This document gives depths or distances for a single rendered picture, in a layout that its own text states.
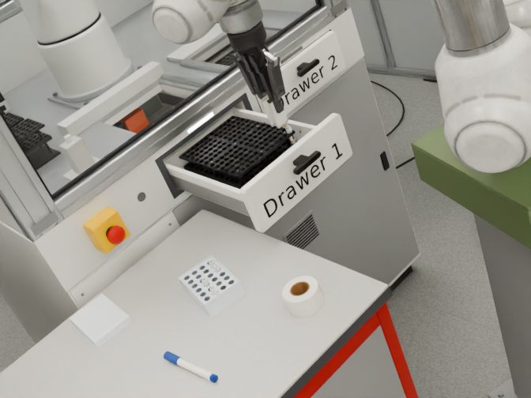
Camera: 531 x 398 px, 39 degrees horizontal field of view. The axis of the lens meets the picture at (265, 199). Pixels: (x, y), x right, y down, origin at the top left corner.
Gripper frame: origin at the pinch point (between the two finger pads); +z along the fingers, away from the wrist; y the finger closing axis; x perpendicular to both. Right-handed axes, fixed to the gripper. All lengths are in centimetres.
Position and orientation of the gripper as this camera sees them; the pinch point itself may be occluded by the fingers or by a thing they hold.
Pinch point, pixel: (274, 110)
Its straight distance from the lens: 163.8
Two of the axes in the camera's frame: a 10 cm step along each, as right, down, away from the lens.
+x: -6.9, 5.8, -4.3
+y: -6.5, -2.4, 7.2
